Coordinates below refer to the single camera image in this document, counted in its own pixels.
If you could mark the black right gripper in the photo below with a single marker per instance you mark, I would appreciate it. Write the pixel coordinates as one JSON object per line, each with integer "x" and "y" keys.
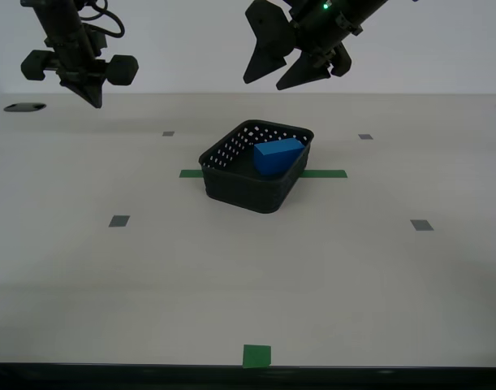
{"x": 123, "y": 69}

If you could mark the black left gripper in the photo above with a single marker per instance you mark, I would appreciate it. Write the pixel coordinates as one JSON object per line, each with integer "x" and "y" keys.
{"x": 316, "y": 28}

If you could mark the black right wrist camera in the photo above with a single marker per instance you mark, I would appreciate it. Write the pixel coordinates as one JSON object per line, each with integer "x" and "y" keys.
{"x": 99, "y": 44}

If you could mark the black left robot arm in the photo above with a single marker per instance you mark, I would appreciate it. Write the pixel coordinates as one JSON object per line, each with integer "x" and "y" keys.
{"x": 365, "y": 10}

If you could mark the green tape square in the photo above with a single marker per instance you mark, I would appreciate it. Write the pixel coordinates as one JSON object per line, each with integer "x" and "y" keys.
{"x": 256, "y": 356}

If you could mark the blue rectangular block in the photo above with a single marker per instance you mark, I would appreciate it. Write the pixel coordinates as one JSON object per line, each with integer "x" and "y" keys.
{"x": 276, "y": 160}

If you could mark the black perforated plastic basket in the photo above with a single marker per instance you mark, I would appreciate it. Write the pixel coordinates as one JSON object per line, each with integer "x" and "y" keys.
{"x": 247, "y": 195}

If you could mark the black oval table grommet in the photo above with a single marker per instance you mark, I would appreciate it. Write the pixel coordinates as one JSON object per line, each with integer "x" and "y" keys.
{"x": 24, "y": 107}

